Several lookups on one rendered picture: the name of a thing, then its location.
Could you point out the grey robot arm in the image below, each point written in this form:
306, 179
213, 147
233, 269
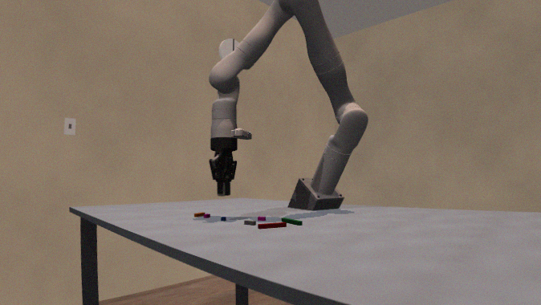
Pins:
329, 68

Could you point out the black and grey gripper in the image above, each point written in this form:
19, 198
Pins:
223, 159

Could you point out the green rod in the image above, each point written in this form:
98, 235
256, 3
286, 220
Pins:
291, 221

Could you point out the red rod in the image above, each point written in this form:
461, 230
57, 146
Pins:
272, 225

